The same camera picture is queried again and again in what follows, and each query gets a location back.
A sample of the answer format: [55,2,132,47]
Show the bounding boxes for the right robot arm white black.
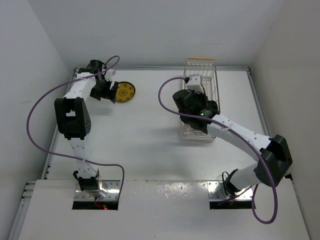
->
[172,89,293,196]

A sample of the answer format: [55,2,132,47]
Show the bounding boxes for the purple cable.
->
[26,55,125,198]
[157,76,279,223]

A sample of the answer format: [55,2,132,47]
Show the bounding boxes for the wire dish rack wooden handles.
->
[181,56,224,139]

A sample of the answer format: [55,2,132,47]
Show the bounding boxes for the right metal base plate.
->
[207,180,253,202]

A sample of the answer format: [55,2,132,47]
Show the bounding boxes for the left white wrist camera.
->
[104,68,116,81]

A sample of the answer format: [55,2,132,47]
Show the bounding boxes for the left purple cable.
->
[26,55,125,198]

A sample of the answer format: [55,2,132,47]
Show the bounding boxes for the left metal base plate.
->
[74,180,121,202]

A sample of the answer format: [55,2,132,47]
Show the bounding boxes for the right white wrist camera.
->
[184,74,204,93]

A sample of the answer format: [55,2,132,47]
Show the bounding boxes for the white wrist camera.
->
[184,74,204,93]
[104,68,116,81]

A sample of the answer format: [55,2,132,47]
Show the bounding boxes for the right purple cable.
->
[157,76,279,223]

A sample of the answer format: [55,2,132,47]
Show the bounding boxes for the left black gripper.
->
[90,78,118,103]

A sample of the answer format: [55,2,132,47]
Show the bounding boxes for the metal base plate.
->
[74,180,121,202]
[207,180,253,202]

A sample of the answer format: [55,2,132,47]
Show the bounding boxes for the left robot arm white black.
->
[54,59,119,199]

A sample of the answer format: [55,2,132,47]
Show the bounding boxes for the yellow patterned plate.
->
[115,81,136,103]

